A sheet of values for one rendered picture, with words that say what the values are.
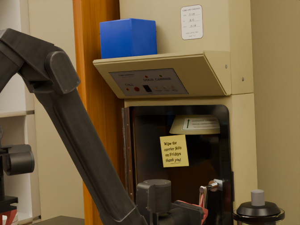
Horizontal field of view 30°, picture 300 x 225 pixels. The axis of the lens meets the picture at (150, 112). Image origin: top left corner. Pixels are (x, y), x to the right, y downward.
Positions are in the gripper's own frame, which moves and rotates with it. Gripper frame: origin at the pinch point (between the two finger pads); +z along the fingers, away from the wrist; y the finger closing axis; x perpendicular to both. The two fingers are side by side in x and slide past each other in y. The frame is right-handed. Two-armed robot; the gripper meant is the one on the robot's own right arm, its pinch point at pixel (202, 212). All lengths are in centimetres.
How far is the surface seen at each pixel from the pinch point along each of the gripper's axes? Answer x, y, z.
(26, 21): -43, 117, 46
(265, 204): -5.6, -15.7, -0.7
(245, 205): -5.1, -12.1, -2.8
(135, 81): -28.1, 20.6, -1.8
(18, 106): -7, 121, 47
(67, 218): 32, 84, 43
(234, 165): -11.0, -4.4, 5.4
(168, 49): -36.3, 16.2, 5.0
